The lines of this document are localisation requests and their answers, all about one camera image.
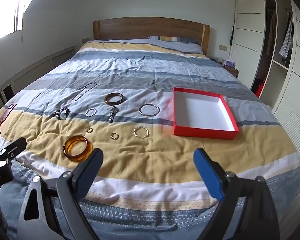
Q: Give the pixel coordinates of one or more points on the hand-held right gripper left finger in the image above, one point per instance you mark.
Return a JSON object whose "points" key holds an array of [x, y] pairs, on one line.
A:
{"points": [[90, 172]]}

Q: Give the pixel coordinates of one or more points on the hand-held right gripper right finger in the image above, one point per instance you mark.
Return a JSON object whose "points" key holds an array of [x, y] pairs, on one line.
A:
{"points": [[207, 175]]}

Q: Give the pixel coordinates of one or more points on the amber bangle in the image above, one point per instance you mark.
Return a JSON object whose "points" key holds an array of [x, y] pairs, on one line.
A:
{"points": [[66, 150], [83, 158]]}

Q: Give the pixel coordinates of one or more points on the silver watch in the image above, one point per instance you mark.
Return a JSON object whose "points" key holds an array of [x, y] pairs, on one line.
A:
{"points": [[112, 115]]}

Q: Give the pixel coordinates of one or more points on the red jewelry box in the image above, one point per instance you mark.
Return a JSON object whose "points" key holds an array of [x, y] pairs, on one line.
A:
{"points": [[202, 110]]}

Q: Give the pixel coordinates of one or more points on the silver bangle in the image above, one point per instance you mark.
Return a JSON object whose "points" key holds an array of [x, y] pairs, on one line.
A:
{"points": [[150, 115]]}

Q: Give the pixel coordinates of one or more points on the bed with striped duvet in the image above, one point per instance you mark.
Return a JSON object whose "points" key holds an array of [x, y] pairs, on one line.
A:
{"points": [[165, 155]]}

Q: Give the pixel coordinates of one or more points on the brown bangle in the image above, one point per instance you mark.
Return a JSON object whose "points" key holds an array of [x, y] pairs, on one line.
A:
{"points": [[113, 102]]}

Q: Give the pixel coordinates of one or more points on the white panelled low cabinet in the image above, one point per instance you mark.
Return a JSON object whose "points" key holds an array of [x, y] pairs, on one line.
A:
{"points": [[40, 67]]}

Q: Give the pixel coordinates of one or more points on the red bag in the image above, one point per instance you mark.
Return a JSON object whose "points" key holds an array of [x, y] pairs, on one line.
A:
{"points": [[260, 88]]}

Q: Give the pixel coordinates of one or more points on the wooden nightstand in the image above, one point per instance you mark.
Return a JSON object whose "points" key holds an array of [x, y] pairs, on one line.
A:
{"points": [[233, 73]]}

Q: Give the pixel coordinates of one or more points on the purple tissue box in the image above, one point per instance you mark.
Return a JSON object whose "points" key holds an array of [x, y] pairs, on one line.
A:
{"points": [[230, 63]]}

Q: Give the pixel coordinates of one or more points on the window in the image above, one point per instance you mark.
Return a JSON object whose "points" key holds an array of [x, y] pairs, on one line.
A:
{"points": [[7, 7]]}

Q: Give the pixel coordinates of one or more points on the grey pillow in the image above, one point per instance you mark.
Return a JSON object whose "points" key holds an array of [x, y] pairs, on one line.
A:
{"points": [[182, 48]]}

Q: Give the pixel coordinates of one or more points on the striped pillow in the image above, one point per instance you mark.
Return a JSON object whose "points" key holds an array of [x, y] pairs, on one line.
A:
{"points": [[175, 39]]}

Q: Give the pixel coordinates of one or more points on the wooden headboard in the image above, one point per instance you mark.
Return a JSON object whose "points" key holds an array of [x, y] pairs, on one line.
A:
{"points": [[140, 28]]}

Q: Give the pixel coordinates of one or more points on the striped hanging shirt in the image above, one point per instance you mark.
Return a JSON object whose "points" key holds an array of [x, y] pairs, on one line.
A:
{"points": [[286, 42]]}

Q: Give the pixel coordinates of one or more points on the brown hanging coat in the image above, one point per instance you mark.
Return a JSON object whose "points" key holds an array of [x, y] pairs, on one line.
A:
{"points": [[272, 35]]}

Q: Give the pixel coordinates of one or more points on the white wardrobe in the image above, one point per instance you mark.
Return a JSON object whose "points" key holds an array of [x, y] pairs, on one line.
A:
{"points": [[247, 10]]}

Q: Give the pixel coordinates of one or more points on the wall socket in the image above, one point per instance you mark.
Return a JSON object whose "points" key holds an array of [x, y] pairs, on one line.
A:
{"points": [[86, 40], [222, 47]]}

